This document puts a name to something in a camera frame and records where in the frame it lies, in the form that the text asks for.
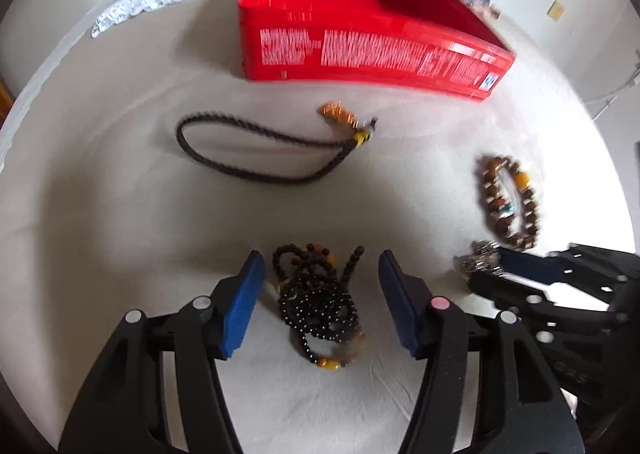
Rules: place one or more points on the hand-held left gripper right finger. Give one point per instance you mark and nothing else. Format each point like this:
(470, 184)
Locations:
(400, 309)

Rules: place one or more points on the folded patterned clothes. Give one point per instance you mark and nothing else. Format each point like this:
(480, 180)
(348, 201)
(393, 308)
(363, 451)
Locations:
(487, 8)

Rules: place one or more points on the beige wall socket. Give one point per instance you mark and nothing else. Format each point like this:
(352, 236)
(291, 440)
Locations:
(554, 11)

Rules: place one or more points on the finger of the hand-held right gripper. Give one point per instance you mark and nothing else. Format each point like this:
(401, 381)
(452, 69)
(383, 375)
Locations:
(500, 290)
(530, 266)

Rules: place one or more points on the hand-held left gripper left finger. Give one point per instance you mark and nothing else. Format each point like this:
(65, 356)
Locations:
(242, 309)

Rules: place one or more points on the red tin box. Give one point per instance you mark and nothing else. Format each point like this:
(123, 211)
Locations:
(350, 53)

